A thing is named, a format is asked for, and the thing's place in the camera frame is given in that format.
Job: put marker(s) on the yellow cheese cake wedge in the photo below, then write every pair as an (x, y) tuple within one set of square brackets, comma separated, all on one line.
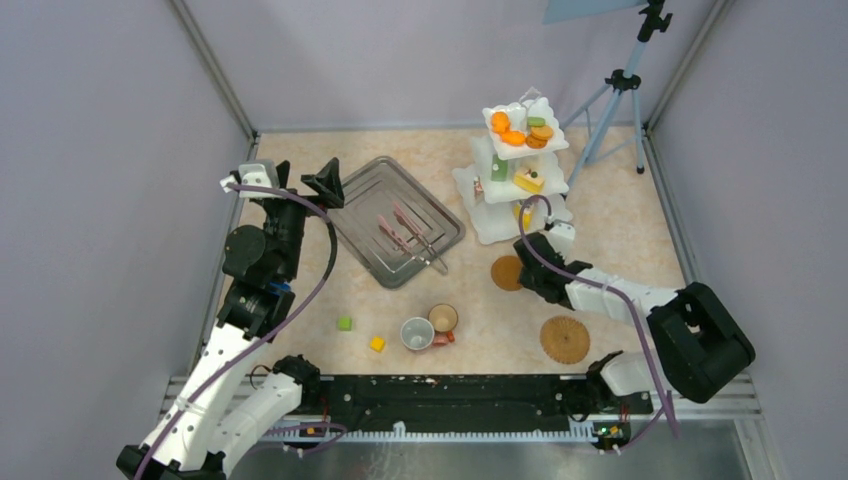
[(524, 215)]

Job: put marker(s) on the green cake cube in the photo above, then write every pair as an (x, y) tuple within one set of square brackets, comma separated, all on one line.
[(499, 171)]

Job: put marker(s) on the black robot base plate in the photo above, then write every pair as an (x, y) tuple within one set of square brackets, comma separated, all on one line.
[(466, 403)]

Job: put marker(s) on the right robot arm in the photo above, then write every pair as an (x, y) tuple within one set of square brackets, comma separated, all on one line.
[(689, 341)]

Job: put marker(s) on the brown round cookie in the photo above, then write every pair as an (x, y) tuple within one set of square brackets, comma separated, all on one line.
[(535, 143)]

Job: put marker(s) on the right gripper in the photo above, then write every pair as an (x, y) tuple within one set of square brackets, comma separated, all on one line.
[(525, 278)]

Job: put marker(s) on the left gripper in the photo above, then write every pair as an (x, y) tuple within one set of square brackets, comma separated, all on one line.
[(326, 183)]

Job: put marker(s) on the brown cup with red handle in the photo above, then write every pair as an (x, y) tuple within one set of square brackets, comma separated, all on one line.
[(444, 319)]

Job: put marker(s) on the orange bear cookie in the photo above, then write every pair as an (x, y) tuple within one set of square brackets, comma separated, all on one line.
[(513, 138)]

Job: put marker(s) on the white three-tier serving stand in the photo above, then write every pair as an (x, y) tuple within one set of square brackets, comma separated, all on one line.
[(514, 160)]

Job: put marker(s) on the grey-white cup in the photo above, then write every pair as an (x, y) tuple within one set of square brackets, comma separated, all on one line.
[(417, 334)]

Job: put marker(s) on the smooth brown round coaster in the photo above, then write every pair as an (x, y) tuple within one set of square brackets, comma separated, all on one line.
[(505, 273)]

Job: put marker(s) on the ribbed brown round coaster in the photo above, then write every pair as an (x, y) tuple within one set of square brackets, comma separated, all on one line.
[(565, 340)]

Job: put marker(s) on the light blue tripod stand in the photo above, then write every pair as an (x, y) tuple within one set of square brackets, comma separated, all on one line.
[(600, 108)]

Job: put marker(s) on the orange round macaron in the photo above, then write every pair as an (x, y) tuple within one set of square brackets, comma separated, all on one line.
[(542, 133)]

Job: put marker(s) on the yellow cube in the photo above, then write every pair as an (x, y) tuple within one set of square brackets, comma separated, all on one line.
[(377, 344)]

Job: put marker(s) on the silver metal tray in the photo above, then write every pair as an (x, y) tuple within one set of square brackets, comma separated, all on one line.
[(372, 190)]

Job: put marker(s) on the pink-handled metal tongs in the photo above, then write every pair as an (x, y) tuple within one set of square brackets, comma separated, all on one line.
[(414, 243)]

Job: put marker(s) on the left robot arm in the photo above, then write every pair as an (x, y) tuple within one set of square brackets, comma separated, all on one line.
[(200, 436)]

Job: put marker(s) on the white strawberry cake slice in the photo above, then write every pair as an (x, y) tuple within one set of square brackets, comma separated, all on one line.
[(478, 190)]

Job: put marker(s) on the orange flower cookie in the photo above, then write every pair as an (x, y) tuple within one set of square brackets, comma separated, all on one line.
[(500, 122)]

